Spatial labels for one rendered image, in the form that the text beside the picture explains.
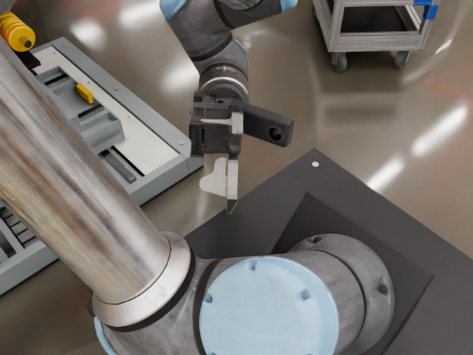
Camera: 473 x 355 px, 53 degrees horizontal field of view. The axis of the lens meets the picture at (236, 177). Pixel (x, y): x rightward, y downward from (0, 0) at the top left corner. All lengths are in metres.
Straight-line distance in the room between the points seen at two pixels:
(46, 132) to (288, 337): 0.33
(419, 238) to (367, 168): 0.56
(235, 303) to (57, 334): 0.75
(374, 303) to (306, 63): 1.33
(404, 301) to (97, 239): 0.46
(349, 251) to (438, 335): 0.26
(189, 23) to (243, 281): 0.47
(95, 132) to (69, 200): 0.88
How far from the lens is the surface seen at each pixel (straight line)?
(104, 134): 1.42
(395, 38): 1.85
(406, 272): 0.77
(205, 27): 0.85
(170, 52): 1.97
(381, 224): 1.01
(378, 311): 0.73
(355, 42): 1.82
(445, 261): 1.00
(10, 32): 1.15
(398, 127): 1.70
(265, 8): 0.79
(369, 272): 0.73
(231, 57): 0.89
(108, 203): 0.55
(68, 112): 1.40
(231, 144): 0.75
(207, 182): 0.76
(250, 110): 0.78
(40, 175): 0.51
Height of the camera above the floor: 1.08
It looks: 48 degrees down
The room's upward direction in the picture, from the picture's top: straight up
